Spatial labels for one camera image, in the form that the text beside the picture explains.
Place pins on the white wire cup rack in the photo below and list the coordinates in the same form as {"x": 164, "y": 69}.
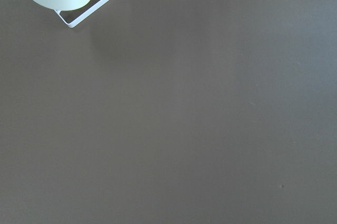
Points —
{"x": 74, "y": 17}

